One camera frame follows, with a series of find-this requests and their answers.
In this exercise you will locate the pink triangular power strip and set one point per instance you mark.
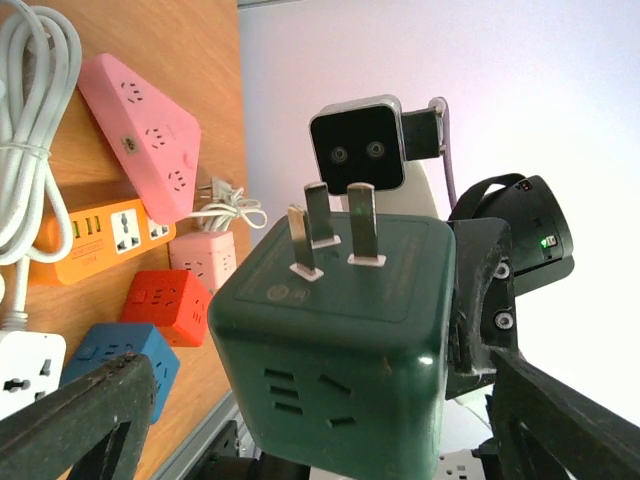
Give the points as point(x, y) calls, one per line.
point(156, 141)

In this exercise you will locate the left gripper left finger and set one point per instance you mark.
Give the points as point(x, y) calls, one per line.
point(92, 428)

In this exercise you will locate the blue cube adapter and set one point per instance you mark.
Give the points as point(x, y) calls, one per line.
point(107, 342)

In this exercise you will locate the orange power strip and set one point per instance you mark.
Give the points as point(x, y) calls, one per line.
point(103, 236)

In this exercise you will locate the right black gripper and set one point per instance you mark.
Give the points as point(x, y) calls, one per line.
point(542, 244)

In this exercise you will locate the red cube adapter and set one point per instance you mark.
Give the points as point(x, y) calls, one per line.
point(174, 301)

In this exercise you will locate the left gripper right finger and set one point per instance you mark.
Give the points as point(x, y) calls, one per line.
point(541, 428)

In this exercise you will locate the white power strip with USB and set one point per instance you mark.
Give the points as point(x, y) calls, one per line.
point(31, 366)

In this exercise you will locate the dark green cube adapter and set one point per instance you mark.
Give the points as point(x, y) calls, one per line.
point(337, 355)

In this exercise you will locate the pink cube adapter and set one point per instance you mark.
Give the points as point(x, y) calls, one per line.
point(210, 256)

